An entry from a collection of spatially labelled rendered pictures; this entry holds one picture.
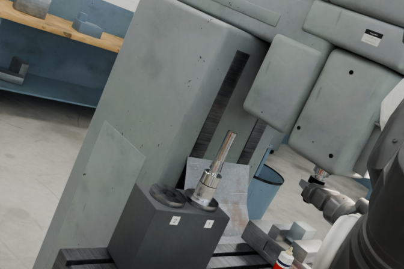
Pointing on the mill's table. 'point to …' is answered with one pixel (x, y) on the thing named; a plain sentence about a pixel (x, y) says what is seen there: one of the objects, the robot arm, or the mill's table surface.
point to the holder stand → (166, 229)
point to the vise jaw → (305, 250)
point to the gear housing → (357, 33)
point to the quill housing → (342, 111)
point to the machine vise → (270, 241)
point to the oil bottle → (284, 260)
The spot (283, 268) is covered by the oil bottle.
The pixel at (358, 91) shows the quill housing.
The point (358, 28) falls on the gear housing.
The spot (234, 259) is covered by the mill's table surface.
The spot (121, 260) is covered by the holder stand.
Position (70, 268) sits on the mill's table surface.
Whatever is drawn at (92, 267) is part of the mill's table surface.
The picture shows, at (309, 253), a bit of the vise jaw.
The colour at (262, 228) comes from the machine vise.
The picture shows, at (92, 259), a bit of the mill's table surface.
